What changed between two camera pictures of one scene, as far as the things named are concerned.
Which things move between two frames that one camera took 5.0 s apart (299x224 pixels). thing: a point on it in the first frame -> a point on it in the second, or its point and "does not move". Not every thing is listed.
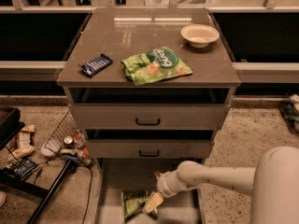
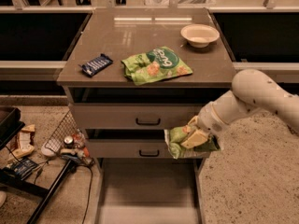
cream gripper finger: (154, 201) -> (197, 138)
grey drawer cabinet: (149, 88) does not move
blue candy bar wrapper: (96, 65) does not move
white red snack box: (24, 147) does not move
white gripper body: (163, 184) -> (209, 121)
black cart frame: (10, 126) does not move
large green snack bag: (158, 63) does not move
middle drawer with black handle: (149, 148) does not move
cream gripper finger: (158, 174) -> (193, 121)
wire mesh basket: (69, 137) does not move
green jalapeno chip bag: (134, 203) -> (174, 138)
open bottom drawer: (115, 175) does not move
